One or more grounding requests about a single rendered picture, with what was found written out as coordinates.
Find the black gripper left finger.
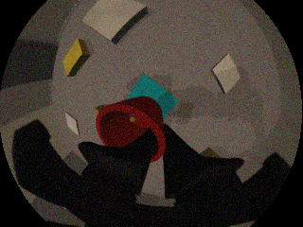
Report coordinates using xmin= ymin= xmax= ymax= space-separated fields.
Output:
xmin=77 ymin=128 xmax=156 ymax=196

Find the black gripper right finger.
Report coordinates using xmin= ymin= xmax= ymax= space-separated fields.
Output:
xmin=163 ymin=124 xmax=243 ymax=200

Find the beige square tile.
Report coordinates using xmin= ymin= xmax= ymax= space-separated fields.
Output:
xmin=65 ymin=113 xmax=80 ymax=136

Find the dark red cup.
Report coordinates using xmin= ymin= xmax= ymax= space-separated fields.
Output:
xmin=96 ymin=96 xmax=166 ymax=163

